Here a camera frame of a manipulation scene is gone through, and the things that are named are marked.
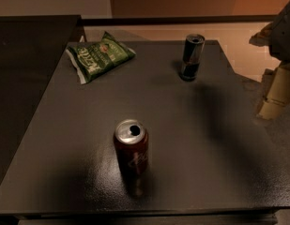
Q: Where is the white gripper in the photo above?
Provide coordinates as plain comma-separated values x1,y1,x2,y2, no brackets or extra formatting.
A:
249,1,290,120

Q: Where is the redbull can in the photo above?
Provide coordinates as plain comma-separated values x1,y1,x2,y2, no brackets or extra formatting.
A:
180,34,205,81

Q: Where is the red coke can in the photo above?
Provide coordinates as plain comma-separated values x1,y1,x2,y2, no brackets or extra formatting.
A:
114,119,148,176

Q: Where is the green chip bag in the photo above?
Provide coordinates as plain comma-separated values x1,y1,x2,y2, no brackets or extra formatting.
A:
66,32,136,84

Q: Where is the dark side cabinet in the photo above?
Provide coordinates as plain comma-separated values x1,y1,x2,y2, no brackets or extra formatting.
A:
0,15,84,185

